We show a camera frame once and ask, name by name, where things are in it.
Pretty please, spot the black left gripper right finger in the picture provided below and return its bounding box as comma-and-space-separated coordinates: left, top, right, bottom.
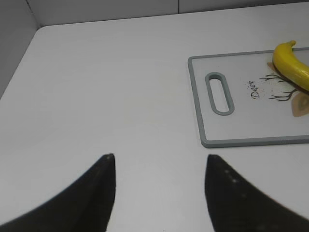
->
205, 154, 309, 232

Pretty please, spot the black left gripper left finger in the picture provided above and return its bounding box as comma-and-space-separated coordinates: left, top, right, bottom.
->
0, 154, 116, 232

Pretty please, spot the yellow plastic banana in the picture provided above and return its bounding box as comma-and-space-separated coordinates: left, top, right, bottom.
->
273, 40, 309, 91

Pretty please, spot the white grey-rimmed cutting board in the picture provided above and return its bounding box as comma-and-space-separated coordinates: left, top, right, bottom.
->
188, 50, 309, 148

